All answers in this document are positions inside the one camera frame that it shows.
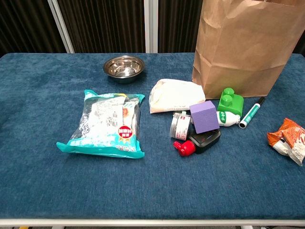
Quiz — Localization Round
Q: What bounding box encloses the orange white snack packet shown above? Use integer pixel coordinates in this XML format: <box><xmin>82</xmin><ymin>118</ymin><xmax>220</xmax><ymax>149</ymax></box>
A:
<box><xmin>266</xmin><ymin>118</ymin><xmax>305</xmax><ymax>167</ymax></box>

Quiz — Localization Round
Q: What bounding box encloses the small silver tin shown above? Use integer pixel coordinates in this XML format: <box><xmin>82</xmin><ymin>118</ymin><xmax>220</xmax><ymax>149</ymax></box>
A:
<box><xmin>169</xmin><ymin>112</ymin><xmax>192</xmax><ymax>141</ymax></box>

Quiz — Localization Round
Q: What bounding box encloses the brown paper bag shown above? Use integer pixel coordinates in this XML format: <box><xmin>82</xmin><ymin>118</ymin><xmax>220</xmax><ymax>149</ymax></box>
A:
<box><xmin>192</xmin><ymin>0</ymin><xmax>305</xmax><ymax>100</ymax></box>

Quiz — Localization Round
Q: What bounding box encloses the white soft pouch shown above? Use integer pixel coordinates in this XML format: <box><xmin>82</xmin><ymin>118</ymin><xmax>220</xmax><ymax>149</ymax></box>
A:
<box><xmin>149</xmin><ymin>78</ymin><xmax>206</xmax><ymax>114</ymax></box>

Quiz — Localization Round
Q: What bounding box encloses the red capped small bottle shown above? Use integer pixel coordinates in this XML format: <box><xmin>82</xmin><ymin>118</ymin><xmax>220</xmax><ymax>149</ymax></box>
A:
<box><xmin>173</xmin><ymin>140</ymin><xmax>196</xmax><ymax>157</ymax></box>

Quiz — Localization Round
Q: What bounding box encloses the teal white plastic package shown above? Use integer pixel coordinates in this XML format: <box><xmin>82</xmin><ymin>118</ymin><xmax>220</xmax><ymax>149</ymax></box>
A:
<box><xmin>56</xmin><ymin>89</ymin><xmax>145</xmax><ymax>159</ymax></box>

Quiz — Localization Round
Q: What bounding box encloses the purple foam cube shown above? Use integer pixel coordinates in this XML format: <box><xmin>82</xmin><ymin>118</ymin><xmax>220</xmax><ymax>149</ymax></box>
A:
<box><xmin>189</xmin><ymin>100</ymin><xmax>220</xmax><ymax>134</ymax></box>

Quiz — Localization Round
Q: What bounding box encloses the stainless steel bowl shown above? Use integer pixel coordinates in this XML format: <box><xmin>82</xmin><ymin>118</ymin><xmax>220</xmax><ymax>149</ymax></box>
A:
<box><xmin>102</xmin><ymin>55</ymin><xmax>145</xmax><ymax>84</ymax></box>

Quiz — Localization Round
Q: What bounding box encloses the white green glue bottle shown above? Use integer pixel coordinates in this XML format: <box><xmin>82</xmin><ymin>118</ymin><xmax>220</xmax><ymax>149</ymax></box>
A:
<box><xmin>216</xmin><ymin>110</ymin><xmax>241</xmax><ymax>127</ymax></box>

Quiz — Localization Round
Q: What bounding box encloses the green toy brick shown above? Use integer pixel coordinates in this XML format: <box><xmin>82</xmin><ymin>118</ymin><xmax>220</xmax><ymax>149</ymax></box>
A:
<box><xmin>216</xmin><ymin>87</ymin><xmax>245</xmax><ymax>117</ymax></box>

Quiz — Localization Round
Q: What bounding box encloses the black corrugated panel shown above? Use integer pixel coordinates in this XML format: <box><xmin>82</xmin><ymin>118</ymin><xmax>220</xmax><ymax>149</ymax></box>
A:
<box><xmin>158</xmin><ymin>0</ymin><xmax>204</xmax><ymax>53</ymax></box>
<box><xmin>57</xmin><ymin>0</ymin><xmax>146</xmax><ymax>53</ymax></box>
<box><xmin>0</xmin><ymin>0</ymin><xmax>67</xmax><ymax>57</ymax></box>

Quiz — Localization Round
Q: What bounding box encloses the green white marker pen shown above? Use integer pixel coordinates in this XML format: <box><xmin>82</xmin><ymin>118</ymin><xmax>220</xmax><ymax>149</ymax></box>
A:
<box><xmin>238</xmin><ymin>96</ymin><xmax>266</xmax><ymax>129</ymax></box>

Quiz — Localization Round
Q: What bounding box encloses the blue table cloth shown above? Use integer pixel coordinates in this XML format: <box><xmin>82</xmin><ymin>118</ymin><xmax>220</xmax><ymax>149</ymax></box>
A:
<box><xmin>0</xmin><ymin>52</ymin><xmax>305</xmax><ymax>220</ymax></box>

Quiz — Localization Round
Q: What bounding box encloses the white partition post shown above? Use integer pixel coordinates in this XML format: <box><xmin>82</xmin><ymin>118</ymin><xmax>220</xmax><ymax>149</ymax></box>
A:
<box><xmin>143</xmin><ymin>0</ymin><xmax>159</xmax><ymax>53</ymax></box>
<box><xmin>47</xmin><ymin>0</ymin><xmax>75</xmax><ymax>53</ymax></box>

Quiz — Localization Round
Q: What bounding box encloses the white table frame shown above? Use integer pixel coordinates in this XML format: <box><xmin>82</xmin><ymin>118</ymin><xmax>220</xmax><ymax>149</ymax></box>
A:
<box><xmin>0</xmin><ymin>218</ymin><xmax>305</xmax><ymax>227</ymax></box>

